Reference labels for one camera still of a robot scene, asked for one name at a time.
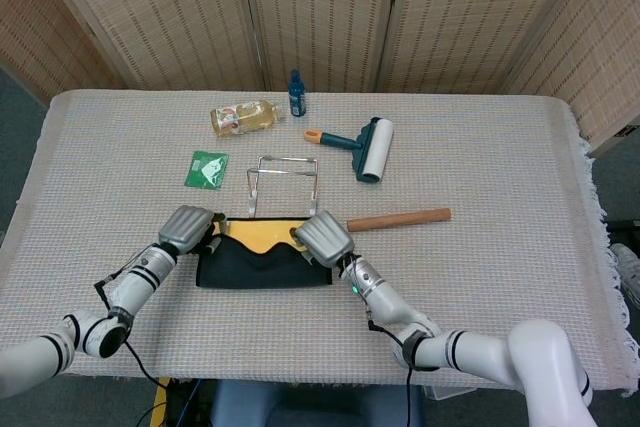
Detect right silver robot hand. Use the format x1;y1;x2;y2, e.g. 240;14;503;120
288;210;356;268

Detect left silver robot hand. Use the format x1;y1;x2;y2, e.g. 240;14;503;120
157;204;229;256

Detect black and yellow fabric garment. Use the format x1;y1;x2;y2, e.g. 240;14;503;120
194;216;334;291

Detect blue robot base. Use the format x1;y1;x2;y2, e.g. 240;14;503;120
209;379;426;427

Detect green packet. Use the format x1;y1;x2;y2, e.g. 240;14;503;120
183;150;230;191

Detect wooden rolling pin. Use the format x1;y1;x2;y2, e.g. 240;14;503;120
346;207;452;233

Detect teal lint roller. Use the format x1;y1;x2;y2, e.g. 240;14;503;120
303;116;395;185

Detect clear bottle with yellow liquid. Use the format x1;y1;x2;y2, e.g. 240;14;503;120
209;100;287;138

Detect light woven tablecloth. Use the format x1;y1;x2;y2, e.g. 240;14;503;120
0;89;634;393

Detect blue spray bottle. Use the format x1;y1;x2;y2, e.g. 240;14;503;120
288;69;307;118

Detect woven folding screen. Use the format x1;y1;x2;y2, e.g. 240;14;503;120
0;0;640;158

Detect white shoe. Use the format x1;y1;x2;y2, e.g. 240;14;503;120
609;242;640;306

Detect metal wire rack white feet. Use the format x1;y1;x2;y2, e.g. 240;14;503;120
245;155;321;221

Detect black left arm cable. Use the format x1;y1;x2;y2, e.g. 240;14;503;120
93;269;171;391

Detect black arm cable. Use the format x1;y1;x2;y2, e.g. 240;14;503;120
93;269;171;391
367;319;414;427

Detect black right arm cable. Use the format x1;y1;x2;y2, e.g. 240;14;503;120
367;319;414;427

